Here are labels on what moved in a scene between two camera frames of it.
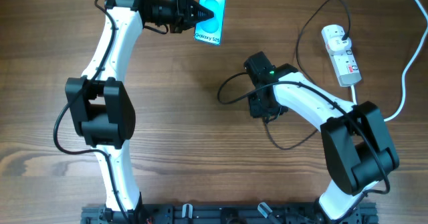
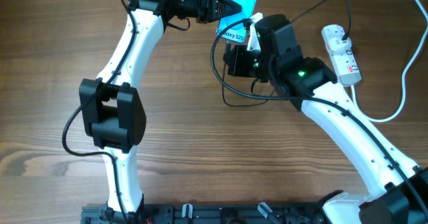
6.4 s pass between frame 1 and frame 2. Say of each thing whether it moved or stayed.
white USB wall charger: stayed
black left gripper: moved
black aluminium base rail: stayed
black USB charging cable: moved
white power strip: stayed
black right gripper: moved
